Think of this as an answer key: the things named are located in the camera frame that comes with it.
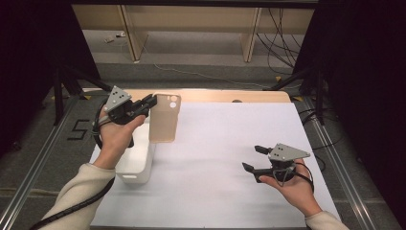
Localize person's right hand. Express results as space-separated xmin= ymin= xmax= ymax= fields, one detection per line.
xmin=258 ymin=161 xmax=324 ymax=218

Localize white floor cable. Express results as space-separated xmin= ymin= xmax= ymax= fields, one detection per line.
xmin=142 ymin=46 xmax=266 ymax=89

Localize light wooden desk frame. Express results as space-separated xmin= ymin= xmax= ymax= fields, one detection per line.
xmin=72 ymin=4 xmax=315 ymax=63

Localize black tripod stand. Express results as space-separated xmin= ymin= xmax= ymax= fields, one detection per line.
xmin=52 ymin=65 xmax=113 ymax=127
xmin=262 ymin=65 xmax=327 ymax=127

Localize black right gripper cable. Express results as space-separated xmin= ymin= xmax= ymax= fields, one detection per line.
xmin=295 ymin=161 xmax=315 ymax=193

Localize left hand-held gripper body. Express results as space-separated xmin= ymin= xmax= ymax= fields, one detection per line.
xmin=102 ymin=84 xmax=144 ymax=126

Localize bundle of black hanging cables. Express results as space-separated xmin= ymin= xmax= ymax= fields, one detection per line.
xmin=257 ymin=8 xmax=303 ymax=76

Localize person's left hand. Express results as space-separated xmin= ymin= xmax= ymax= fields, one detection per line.
xmin=92 ymin=106 xmax=147 ymax=171

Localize beige phone case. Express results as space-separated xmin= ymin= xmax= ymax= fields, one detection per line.
xmin=147 ymin=91 xmax=182 ymax=144

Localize black floor cables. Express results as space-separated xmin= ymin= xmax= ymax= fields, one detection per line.
xmin=298 ymin=108 xmax=344 ymax=151

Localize white plastic storage bin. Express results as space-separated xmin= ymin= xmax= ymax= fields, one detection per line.
xmin=114 ymin=116 xmax=157 ymax=185

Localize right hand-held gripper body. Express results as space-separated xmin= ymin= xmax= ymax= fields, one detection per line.
xmin=253 ymin=143 xmax=311 ymax=188

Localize aluminium floor rail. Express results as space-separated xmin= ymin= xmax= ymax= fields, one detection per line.
xmin=0 ymin=95 xmax=80 ymax=230
xmin=303 ymin=95 xmax=377 ymax=230

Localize white table cover sheet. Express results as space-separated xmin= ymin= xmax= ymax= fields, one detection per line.
xmin=90 ymin=102 xmax=341 ymax=228

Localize black curtain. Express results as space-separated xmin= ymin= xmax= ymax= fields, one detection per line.
xmin=0 ymin=0 xmax=102 ymax=157
xmin=291 ymin=0 xmax=406 ymax=221

